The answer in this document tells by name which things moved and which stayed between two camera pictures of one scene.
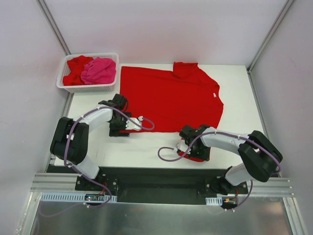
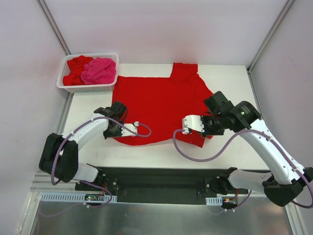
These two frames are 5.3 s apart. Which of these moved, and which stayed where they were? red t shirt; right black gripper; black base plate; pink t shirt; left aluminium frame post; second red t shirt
Moved: red t shirt; right black gripper
Stayed: left aluminium frame post; second red t shirt; black base plate; pink t shirt
